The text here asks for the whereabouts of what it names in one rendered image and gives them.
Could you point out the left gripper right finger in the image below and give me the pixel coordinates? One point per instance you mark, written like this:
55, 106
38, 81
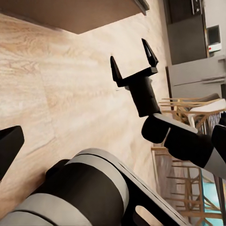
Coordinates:
218, 139

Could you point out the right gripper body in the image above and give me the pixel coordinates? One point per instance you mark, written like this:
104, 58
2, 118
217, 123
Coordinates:
139, 85

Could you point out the microwave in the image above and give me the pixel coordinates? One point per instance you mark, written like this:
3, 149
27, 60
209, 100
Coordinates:
214, 38

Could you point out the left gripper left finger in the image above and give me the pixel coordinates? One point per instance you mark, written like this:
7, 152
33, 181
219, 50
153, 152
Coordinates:
11, 141

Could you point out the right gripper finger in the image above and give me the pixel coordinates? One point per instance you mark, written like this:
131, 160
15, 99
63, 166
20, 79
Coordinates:
151, 58
114, 69

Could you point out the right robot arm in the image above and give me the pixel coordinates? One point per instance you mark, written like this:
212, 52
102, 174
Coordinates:
183, 141

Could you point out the cabinet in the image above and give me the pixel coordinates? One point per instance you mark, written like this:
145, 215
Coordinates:
76, 16

